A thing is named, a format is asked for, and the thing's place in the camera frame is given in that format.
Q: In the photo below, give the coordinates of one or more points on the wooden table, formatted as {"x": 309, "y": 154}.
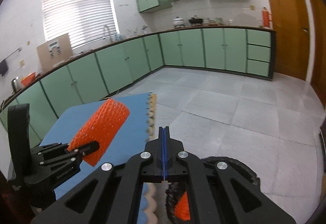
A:
{"x": 151, "y": 113}

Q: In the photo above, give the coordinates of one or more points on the orange thermos flask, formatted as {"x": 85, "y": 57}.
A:
{"x": 266, "y": 17}

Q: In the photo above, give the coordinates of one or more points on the chrome sink faucet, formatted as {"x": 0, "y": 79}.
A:
{"x": 106, "y": 33}

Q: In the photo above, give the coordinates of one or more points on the window blinds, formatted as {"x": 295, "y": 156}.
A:
{"x": 82, "y": 20}

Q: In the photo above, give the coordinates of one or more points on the orange foam net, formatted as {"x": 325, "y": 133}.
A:
{"x": 181, "y": 209}
{"x": 102, "y": 126}

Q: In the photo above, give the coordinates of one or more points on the steel electric kettle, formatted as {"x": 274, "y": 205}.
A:
{"x": 16, "y": 84}

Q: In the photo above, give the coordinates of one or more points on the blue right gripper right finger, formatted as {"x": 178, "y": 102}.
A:
{"x": 168, "y": 155}

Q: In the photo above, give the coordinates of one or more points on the dark hanging towel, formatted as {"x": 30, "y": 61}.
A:
{"x": 3, "y": 67}

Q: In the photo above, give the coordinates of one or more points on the orange plastic basin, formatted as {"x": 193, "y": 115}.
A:
{"x": 28, "y": 79}

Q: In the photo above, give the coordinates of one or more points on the brown cardboard box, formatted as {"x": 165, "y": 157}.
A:
{"x": 54, "y": 52}

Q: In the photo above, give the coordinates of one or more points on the wall towel rail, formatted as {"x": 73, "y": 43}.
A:
{"x": 19, "y": 49}

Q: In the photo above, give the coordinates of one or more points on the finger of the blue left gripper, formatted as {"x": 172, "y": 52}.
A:
{"x": 86, "y": 151}

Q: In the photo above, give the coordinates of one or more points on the blue table cloth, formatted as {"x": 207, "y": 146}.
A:
{"x": 121, "y": 128}

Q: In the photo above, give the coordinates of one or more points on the green lower kitchen cabinets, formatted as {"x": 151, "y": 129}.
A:
{"x": 95, "y": 74}

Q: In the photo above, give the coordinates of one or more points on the wooden door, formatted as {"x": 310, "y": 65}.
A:
{"x": 290, "y": 21}

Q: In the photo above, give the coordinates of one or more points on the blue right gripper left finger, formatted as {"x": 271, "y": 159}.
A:
{"x": 160, "y": 153}

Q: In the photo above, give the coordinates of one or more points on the black wok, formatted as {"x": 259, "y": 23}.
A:
{"x": 195, "y": 21}

